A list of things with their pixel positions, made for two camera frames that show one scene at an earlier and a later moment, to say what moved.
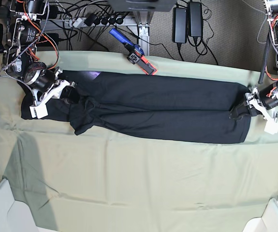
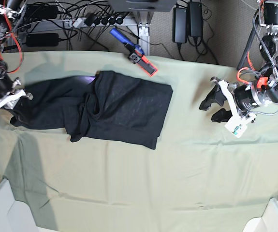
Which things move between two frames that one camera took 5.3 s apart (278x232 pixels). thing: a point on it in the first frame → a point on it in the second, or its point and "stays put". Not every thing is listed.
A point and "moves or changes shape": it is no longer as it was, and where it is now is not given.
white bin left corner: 2,213 stays put
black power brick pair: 186,21 stays put
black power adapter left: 49,40 stays put
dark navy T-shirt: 184,109 moves or changes shape
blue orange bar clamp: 136,55 stays put
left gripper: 45,82 → 0,86
